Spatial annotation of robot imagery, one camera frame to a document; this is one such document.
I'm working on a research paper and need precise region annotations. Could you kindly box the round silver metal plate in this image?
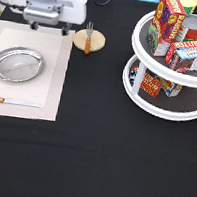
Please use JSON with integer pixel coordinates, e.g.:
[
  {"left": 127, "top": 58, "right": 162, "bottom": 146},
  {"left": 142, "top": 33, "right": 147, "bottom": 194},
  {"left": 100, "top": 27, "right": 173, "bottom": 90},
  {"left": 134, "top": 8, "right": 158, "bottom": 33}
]
[{"left": 0, "top": 47, "right": 45, "bottom": 83}]

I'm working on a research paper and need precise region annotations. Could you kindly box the yellow green container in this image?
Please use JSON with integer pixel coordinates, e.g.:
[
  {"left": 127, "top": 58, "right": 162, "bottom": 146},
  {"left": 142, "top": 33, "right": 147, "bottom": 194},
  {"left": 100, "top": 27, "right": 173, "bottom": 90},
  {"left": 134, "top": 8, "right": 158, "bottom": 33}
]
[{"left": 180, "top": 0, "right": 197, "bottom": 15}]

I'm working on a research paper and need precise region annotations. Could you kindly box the red labelled tin can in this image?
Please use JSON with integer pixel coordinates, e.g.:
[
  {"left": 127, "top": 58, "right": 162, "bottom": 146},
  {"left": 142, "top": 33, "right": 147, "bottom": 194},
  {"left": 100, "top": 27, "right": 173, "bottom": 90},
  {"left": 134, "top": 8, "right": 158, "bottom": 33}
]
[{"left": 175, "top": 14, "right": 197, "bottom": 42}]

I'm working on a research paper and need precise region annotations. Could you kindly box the red butter box upper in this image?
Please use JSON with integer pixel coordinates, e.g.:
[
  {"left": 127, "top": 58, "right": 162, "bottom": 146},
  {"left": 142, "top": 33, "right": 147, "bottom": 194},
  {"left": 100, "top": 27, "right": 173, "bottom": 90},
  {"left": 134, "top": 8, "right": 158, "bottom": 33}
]
[{"left": 165, "top": 40, "right": 197, "bottom": 64}]

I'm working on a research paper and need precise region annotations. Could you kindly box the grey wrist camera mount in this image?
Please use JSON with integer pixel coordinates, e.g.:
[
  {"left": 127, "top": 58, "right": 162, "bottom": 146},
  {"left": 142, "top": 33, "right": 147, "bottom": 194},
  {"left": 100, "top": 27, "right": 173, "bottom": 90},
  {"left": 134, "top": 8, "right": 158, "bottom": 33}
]
[{"left": 23, "top": 0, "right": 63, "bottom": 25}]

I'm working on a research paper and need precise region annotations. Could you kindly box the blue and brown box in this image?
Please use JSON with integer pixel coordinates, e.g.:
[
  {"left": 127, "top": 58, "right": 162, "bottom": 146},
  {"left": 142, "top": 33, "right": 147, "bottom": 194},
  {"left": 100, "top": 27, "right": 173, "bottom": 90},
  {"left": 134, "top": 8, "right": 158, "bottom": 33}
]
[{"left": 168, "top": 47, "right": 197, "bottom": 72}]

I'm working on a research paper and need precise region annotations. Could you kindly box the red raisins box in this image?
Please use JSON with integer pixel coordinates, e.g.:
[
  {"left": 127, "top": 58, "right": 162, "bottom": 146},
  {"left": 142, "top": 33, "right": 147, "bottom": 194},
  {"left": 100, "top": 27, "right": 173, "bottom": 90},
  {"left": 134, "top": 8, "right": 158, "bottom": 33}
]
[{"left": 147, "top": 0, "right": 186, "bottom": 57}]

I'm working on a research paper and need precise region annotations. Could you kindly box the white two-tier turntable shelf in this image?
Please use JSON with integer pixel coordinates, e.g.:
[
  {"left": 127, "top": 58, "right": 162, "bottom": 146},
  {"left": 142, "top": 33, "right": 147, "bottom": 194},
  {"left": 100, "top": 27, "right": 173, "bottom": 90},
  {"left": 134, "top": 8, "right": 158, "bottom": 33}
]
[{"left": 122, "top": 11, "right": 197, "bottom": 121}]

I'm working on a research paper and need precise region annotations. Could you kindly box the round wooden coaster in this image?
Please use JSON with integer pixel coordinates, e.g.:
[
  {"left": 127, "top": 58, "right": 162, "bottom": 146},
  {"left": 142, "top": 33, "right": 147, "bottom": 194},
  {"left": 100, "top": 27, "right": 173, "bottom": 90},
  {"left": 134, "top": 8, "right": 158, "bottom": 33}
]
[{"left": 73, "top": 29, "right": 106, "bottom": 52}]

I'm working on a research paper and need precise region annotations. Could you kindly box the knife with wooden handle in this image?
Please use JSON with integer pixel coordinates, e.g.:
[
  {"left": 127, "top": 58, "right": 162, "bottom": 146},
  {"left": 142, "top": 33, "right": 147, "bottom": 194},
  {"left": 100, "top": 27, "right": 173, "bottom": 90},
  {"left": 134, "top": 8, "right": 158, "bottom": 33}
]
[{"left": 0, "top": 98, "right": 42, "bottom": 108}]

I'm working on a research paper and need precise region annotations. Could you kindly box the fork with wooden handle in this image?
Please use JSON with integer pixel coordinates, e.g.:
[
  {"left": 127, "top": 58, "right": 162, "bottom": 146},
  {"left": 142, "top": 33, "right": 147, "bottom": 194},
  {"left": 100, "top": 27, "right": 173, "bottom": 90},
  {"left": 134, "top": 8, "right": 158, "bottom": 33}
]
[{"left": 84, "top": 22, "right": 93, "bottom": 55}]

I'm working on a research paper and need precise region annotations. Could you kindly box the beige woven placemat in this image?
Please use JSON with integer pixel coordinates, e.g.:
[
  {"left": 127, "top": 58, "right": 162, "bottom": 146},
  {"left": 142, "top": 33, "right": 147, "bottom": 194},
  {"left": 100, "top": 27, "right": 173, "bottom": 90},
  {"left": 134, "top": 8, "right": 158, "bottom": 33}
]
[{"left": 0, "top": 20, "right": 74, "bottom": 121}]

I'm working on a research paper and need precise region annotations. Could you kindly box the red butter box lower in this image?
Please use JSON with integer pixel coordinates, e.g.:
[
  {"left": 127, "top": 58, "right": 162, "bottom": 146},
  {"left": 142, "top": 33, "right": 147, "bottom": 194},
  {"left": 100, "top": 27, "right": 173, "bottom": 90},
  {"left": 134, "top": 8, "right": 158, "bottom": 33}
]
[{"left": 129, "top": 66, "right": 166, "bottom": 99}]

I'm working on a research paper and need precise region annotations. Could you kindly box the red butter box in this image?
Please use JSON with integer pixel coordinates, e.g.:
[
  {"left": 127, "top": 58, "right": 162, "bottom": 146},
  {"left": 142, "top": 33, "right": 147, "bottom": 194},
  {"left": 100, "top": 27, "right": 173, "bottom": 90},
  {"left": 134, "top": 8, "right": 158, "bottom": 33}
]
[
  {"left": 129, "top": 66, "right": 166, "bottom": 99},
  {"left": 165, "top": 40, "right": 197, "bottom": 64}
]

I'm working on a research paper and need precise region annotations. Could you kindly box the yellow blue box lower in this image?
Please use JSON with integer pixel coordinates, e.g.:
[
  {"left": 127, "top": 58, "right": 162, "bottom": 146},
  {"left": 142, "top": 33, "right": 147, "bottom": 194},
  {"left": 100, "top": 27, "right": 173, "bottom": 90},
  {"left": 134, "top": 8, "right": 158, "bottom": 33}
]
[{"left": 149, "top": 71, "right": 183, "bottom": 97}]

